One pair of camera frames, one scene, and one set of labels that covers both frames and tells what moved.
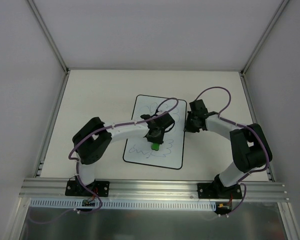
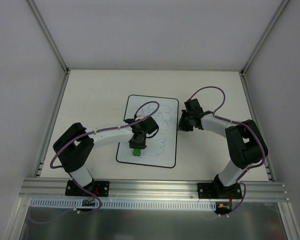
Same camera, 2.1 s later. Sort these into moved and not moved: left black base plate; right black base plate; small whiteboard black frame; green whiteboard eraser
Moved: green whiteboard eraser; small whiteboard black frame
Not moved: left black base plate; right black base plate
